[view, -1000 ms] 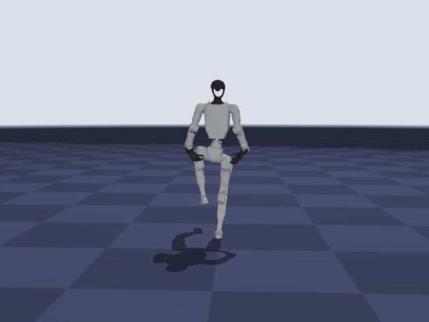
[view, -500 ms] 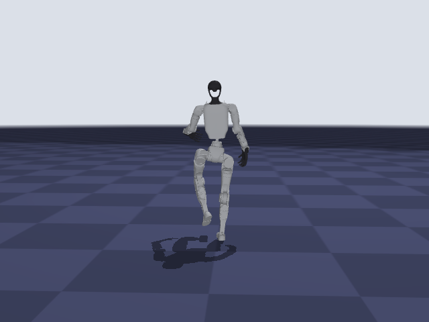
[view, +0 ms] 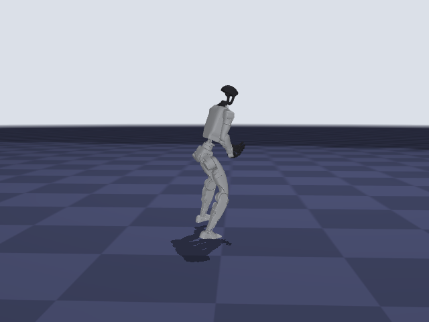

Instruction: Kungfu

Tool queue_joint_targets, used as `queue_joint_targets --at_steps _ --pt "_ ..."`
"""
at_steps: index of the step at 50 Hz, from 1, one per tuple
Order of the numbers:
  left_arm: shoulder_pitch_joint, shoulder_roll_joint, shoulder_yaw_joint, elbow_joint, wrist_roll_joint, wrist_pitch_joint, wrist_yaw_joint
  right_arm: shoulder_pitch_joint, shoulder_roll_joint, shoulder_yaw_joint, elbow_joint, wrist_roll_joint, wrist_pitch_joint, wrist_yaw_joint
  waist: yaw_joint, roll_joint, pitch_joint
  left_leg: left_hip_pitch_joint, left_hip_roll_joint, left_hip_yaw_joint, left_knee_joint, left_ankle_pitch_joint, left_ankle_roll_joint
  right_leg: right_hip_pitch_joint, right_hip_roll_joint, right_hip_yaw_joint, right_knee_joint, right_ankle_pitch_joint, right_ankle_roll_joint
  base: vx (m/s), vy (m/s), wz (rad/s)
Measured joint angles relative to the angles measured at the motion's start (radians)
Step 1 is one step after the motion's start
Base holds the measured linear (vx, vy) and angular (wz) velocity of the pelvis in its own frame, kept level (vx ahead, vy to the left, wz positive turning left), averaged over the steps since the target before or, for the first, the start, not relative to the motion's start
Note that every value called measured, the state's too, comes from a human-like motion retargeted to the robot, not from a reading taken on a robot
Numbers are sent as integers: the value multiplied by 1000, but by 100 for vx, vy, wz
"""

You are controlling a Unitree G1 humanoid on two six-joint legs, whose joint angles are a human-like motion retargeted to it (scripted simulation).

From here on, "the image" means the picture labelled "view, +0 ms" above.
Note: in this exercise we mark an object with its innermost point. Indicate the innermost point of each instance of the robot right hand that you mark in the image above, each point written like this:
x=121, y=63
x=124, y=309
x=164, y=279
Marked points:
x=235, y=155

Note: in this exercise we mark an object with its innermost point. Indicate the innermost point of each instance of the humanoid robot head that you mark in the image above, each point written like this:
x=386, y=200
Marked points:
x=229, y=91

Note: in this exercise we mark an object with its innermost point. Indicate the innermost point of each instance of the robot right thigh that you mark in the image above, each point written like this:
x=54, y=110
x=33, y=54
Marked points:
x=218, y=174

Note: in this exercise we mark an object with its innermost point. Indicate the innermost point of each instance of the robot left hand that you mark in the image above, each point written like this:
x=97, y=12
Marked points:
x=238, y=148

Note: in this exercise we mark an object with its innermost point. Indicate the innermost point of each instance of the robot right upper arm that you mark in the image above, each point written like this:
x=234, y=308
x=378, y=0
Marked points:
x=228, y=116

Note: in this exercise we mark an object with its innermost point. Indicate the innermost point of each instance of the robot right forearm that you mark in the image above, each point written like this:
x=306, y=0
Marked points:
x=228, y=146

